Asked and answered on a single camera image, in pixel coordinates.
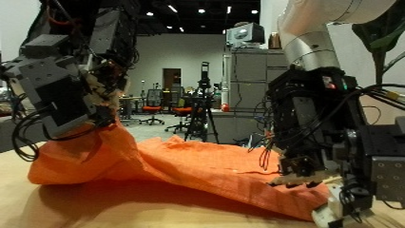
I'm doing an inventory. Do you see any black hand cable bundle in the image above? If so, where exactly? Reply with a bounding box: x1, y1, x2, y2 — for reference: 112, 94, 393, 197
359, 83, 405, 112
11, 104, 59, 163

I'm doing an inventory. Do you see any black camera tripod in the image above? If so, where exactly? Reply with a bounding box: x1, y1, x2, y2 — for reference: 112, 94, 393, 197
184, 61, 222, 145

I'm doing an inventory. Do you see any orange cloth garment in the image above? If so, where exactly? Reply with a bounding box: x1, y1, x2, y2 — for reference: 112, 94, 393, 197
27, 122, 333, 222

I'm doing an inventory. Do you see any grey metal cabinet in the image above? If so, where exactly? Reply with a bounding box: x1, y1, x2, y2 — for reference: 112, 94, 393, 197
222, 47, 293, 146

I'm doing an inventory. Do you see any green leafy plant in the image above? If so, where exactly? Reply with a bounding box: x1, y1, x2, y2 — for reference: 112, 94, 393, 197
351, 0, 405, 87

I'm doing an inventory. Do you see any grey low ledge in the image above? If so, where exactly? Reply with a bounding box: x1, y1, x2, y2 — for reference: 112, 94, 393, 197
0, 114, 46, 154

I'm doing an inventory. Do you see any brown door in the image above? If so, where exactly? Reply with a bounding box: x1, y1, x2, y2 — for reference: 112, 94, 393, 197
163, 67, 184, 93

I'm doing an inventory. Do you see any black left hand cable bundle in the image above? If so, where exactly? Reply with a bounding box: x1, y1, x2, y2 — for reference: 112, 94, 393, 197
359, 83, 405, 112

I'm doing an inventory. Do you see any orange seat office chair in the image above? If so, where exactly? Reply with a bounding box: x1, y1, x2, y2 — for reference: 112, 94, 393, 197
139, 88, 166, 126
164, 94, 194, 134

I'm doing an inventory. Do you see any copper kettle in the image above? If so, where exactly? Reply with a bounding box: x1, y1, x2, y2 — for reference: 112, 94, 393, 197
267, 31, 284, 50

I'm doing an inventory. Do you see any black right hand cable bundle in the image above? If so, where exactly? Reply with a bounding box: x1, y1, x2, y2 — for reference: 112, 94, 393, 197
11, 104, 59, 163

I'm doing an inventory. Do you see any grey box device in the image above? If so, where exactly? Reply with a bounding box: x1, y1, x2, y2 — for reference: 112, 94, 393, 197
226, 22, 267, 49

